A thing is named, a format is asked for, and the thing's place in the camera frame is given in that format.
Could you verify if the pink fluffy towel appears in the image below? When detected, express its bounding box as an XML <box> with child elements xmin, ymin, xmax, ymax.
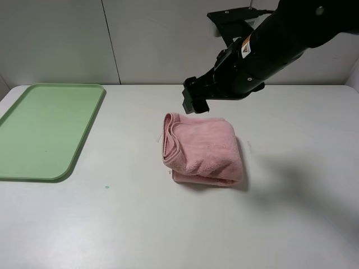
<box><xmin>162</xmin><ymin>113</ymin><xmax>243</xmax><ymax>187</ymax></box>

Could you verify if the green plastic tray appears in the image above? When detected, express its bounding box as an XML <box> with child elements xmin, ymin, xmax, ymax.
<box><xmin>1</xmin><ymin>84</ymin><xmax>106</xmax><ymax>183</ymax></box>

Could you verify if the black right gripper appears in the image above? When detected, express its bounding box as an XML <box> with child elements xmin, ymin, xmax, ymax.
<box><xmin>184</xmin><ymin>1</ymin><xmax>358</xmax><ymax>100</ymax></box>

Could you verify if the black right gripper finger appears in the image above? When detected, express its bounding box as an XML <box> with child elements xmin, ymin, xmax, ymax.
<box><xmin>182</xmin><ymin>87</ymin><xmax>209</xmax><ymax>114</ymax></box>

